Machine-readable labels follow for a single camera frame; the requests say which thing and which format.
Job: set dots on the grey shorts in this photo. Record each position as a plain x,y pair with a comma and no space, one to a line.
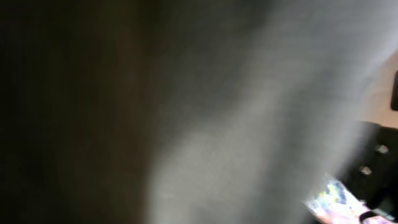
181,111

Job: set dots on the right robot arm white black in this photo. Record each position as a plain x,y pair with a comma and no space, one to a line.
372,175

